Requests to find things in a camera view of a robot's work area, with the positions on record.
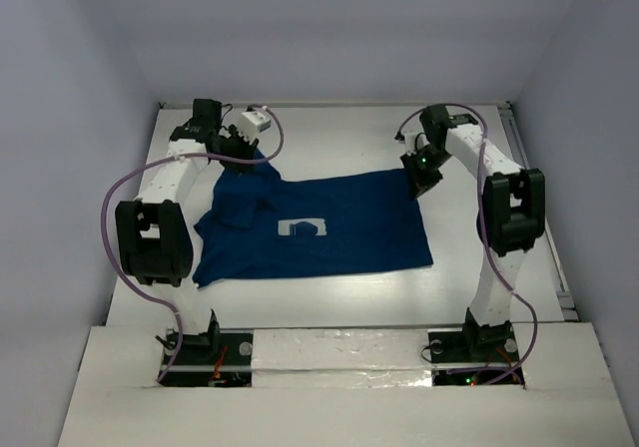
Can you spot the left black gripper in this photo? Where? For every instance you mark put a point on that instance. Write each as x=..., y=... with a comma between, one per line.
x=238, y=153

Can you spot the silver foil tape strip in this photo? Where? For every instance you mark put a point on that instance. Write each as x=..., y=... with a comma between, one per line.
x=340, y=358

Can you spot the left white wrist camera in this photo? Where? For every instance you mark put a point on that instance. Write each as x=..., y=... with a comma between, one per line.
x=251, y=123

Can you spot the aluminium rail at table edge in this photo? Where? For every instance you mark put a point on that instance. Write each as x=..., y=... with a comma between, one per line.
x=536, y=206

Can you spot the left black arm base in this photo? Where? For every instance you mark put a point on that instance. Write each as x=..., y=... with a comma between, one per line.
x=225, y=362

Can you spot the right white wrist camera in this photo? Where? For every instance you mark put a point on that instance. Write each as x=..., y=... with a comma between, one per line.
x=414, y=142

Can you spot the blue mickey mouse t-shirt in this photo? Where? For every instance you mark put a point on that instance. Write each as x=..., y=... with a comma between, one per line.
x=260, y=226

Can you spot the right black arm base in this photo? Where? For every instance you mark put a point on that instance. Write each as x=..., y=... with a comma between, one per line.
x=457, y=361

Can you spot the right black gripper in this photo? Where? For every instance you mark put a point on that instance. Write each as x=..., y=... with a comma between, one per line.
x=420, y=183

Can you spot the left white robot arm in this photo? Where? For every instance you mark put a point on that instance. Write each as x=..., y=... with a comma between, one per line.
x=154, y=242

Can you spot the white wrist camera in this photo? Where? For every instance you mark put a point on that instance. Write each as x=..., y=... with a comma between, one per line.
x=414, y=142
x=251, y=123

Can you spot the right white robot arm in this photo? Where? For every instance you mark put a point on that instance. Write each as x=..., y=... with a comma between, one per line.
x=510, y=220

